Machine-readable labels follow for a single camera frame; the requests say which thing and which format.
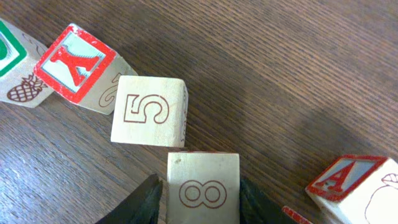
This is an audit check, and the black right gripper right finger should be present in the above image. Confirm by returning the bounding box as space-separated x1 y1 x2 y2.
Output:
239 177 295 224

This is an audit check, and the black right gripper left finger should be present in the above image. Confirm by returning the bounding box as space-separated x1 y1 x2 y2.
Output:
96 174 163 224

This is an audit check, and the wooden block number 8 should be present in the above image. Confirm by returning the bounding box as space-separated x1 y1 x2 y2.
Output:
167 152 240 224

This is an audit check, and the wooden block number 2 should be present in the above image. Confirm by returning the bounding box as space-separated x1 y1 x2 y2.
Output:
282 205 313 224

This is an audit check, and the wooden block number 5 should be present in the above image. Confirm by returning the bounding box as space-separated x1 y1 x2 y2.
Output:
111 76 188 147

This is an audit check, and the red A wooden block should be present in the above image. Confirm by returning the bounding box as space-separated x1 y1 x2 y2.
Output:
305 155 397 224

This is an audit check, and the red Y wooden block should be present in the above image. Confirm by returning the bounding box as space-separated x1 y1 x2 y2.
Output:
34 23 137 114

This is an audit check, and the green B wooden block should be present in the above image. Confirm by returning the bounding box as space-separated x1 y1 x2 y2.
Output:
1 19 53 108

